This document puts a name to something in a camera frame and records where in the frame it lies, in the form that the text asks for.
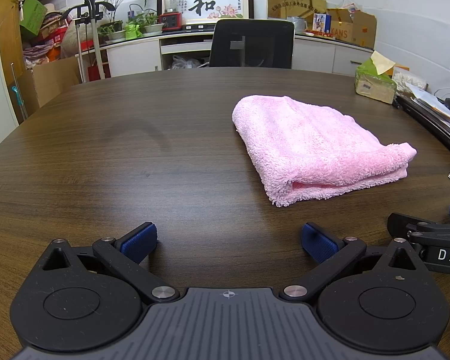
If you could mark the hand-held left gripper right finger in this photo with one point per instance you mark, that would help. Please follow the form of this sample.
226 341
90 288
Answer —
320 242

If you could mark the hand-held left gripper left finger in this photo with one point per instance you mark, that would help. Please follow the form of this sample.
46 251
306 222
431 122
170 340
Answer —
138 242

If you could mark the pink towel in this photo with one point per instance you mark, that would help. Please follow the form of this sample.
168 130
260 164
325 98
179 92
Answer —
303 138

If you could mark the black folder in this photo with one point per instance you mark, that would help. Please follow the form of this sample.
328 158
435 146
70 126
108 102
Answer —
431 123

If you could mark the white papers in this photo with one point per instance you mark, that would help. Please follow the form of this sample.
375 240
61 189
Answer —
427 99

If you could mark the white textured bag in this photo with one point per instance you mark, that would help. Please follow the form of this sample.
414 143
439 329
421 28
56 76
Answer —
410 80

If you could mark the green tissue pack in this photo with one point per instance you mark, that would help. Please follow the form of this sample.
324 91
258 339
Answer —
371 82

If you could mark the red paper bag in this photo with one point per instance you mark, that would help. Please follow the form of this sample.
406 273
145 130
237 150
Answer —
94 73

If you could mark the large brown cardboard box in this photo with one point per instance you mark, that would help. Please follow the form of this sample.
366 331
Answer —
48 82

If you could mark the low white cabinet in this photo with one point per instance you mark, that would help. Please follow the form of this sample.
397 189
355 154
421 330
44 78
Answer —
133 58

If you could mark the clear plastic bag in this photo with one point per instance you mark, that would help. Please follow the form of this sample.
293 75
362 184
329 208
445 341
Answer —
185 63

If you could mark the metal pole teal clip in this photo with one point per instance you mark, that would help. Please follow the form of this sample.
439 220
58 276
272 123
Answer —
17 90

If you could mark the open cardboard box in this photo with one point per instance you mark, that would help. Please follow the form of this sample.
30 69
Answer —
363 26

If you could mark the black office chair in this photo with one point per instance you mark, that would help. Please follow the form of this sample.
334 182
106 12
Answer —
255 45

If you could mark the potted palm plant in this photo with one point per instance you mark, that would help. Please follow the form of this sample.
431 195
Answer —
114 35

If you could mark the small potted green plant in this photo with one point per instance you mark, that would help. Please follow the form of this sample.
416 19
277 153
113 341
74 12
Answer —
153 29

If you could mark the small photo card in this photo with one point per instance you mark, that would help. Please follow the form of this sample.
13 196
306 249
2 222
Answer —
320 22

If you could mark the red base blender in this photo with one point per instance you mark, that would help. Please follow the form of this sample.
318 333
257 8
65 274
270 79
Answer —
171 21

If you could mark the black set-top box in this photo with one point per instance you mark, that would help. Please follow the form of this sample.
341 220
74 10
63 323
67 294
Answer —
197 27

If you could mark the stack of colourful boxes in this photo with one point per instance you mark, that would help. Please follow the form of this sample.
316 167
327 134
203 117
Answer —
48 37

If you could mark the gold plaque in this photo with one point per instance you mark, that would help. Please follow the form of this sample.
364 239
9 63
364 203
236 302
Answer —
285 3

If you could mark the framed lotus calligraphy picture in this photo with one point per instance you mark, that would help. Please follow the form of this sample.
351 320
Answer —
210 5

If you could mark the wooden shelf unit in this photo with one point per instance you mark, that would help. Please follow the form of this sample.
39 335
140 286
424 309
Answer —
7 30

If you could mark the green cardboard box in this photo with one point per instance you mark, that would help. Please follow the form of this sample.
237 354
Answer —
32 15

